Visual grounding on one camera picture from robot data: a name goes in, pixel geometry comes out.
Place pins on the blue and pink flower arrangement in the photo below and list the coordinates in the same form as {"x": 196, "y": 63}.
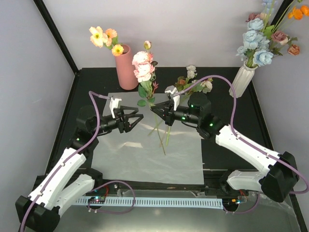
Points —
{"x": 263, "y": 41}

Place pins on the circuit board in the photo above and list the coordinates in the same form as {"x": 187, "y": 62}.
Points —
{"x": 100, "y": 200}
{"x": 233, "y": 201}

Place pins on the rust orange rose stem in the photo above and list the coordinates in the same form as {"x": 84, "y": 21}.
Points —
{"x": 180, "y": 85}

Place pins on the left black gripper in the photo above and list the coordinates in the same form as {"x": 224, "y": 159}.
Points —
{"x": 124, "y": 124}

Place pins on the white ribbed vase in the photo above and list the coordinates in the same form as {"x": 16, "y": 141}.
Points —
{"x": 242, "y": 80}

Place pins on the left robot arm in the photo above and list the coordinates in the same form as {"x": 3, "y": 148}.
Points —
{"x": 42, "y": 209}

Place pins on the black frame post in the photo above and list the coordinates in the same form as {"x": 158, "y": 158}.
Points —
{"x": 56, "y": 34}
{"x": 282, "y": 10}

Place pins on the right black frame post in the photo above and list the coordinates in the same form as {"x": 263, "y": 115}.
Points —
{"x": 282, "y": 10}

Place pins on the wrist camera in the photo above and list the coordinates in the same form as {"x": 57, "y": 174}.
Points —
{"x": 114, "y": 104}
{"x": 174, "y": 95}

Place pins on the white slotted cable duct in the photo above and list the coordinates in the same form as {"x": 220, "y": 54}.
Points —
{"x": 156, "y": 202}

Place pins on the left circuit board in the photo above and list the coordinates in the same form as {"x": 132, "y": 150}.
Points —
{"x": 100, "y": 200}

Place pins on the pink peony flower stem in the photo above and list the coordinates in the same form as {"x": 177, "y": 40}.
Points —
{"x": 144, "y": 72}

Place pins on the orange poppy flower stem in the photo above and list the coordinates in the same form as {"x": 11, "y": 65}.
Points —
{"x": 106, "y": 38}

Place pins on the left black frame post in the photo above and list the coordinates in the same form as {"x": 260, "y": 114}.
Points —
{"x": 56, "y": 34}

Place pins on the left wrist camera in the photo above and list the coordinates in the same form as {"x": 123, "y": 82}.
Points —
{"x": 114, "y": 104}

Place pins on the white flower bouquet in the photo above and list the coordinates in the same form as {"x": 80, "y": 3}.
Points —
{"x": 151, "y": 152}

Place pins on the cream rosebud flower stem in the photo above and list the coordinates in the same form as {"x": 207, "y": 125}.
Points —
{"x": 204, "y": 86}

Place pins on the pink cylindrical vase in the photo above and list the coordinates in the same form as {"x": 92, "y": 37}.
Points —
{"x": 125, "y": 69}

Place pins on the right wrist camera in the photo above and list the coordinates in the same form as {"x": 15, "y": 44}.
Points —
{"x": 174, "y": 95}

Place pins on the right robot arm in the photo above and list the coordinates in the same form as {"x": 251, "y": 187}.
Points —
{"x": 275, "y": 173}

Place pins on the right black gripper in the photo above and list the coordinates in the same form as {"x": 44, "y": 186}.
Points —
{"x": 167, "y": 114}

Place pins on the right circuit board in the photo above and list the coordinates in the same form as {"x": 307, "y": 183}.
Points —
{"x": 233, "y": 201}

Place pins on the black aluminium rail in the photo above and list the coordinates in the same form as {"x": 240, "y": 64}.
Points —
{"x": 210, "y": 184}

